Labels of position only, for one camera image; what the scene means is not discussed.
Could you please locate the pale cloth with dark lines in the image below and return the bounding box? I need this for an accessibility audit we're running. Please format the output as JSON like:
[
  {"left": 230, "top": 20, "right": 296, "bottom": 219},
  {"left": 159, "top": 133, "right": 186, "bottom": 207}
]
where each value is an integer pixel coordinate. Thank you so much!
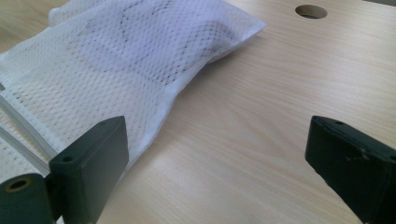
[{"left": 71, "top": 4, "right": 239, "bottom": 91}]

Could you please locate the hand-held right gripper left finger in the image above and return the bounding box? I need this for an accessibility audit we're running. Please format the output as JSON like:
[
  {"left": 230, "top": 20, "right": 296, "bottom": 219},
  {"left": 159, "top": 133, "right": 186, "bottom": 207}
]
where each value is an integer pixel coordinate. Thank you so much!
[{"left": 49, "top": 115, "right": 130, "bottom": 224}]

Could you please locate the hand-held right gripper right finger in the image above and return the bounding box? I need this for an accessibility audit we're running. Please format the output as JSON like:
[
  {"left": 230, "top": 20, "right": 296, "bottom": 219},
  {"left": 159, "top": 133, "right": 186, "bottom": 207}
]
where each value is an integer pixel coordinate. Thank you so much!
[{"left": 304, "top": 115, "right": 396, "bottom": 224}]

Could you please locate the white mesh laundry bag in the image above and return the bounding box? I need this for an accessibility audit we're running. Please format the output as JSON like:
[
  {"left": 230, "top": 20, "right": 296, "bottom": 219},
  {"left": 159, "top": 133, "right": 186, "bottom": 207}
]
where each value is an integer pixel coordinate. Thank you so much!
[{"left": 0, "top": 0, "right": 268, "bottom": 224}]

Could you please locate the round table cable hole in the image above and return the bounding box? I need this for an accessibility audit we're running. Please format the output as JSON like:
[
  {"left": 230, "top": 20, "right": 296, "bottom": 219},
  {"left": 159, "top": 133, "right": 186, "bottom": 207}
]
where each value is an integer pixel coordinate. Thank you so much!
[{"left": 294, "top": 4, "right": 329, "bottom": 20}]

